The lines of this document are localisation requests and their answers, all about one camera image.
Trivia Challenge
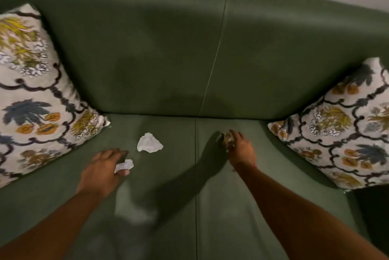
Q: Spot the person's right hand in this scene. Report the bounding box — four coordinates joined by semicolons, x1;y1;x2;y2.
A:
224;129;258;168

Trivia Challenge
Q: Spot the person's right forearm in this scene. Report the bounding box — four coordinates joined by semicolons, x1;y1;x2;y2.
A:
233;162;389;260

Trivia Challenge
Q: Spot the person's left hand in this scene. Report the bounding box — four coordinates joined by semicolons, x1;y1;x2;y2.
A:
76;148;130;199

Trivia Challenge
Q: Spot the small white tissue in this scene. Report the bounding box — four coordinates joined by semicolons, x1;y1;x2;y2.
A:
114;159;134;174

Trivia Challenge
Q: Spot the green sofa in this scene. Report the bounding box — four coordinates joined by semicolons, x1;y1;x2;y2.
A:
0;0;389;260

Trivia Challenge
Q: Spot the person's left forearm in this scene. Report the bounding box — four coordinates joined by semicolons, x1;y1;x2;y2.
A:
0;189;105;260

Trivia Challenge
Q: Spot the small shiny wrapper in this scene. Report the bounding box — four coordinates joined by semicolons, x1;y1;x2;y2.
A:
221;132;235;149

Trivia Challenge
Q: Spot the floral patterned cushion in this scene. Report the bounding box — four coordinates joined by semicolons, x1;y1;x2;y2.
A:
0;3;111;189
268;57;389;190

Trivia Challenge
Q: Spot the large crumpled white tissue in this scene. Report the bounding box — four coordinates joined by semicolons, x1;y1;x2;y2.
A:
137;132;164;153

